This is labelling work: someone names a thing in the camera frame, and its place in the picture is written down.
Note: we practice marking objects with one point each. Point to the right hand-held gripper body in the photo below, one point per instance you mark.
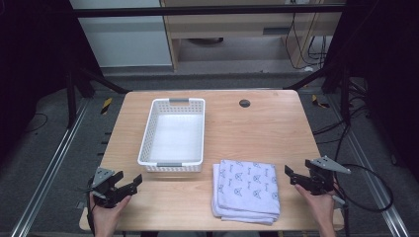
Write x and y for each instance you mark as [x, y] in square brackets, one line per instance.
[321, 179]

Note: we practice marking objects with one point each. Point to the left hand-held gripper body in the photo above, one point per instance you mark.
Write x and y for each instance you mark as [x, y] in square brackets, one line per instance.
[104, 192]

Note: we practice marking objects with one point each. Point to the lilac printed towel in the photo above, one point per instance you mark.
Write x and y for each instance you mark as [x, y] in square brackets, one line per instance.
[245, 191]

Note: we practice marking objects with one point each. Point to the white plastic basket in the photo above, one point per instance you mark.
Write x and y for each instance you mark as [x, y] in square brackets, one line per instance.
[174, 140]

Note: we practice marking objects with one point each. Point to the person's left hand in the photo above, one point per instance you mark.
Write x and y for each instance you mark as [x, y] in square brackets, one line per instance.
[108, 215]

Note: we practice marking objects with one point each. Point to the person's right hand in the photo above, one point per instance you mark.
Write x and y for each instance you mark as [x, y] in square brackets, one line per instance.
[321, 210]

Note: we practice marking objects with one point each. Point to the yellow black tape strip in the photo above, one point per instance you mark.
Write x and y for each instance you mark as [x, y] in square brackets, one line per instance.
[106, 106]
[318, 102]

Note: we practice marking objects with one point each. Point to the black curtain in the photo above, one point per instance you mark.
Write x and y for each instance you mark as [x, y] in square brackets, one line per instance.
[385, 65]
[29, 49]

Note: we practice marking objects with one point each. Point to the white cabinet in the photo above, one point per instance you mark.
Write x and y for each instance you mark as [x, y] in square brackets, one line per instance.
[125, 42]

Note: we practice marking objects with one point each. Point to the light wooden desk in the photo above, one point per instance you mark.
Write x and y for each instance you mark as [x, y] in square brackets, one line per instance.
[230, 24]

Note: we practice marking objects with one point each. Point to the aluminium floor rail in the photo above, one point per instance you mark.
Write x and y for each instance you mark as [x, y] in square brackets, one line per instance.
[52, 164]
[372, 177]

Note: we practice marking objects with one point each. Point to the black metal frame stand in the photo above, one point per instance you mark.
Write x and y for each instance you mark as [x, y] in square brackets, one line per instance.
[70, 98]
[345, 98]

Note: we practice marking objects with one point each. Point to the black horizontal frame bar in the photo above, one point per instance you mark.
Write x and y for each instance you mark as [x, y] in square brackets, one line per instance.
[197, 11]

